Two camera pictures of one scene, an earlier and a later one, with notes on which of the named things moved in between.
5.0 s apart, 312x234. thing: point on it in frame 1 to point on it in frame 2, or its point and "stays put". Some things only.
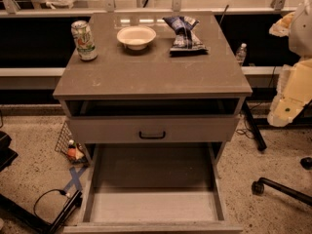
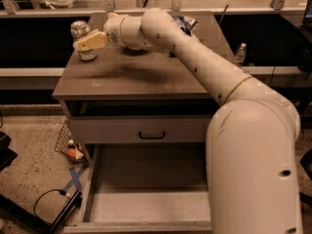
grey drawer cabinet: x=157 y=97 stays put
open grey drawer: x=154 y=187 stays put
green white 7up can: x=85 y=43 stays put
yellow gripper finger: x=283 y=25 to x=94 y=39
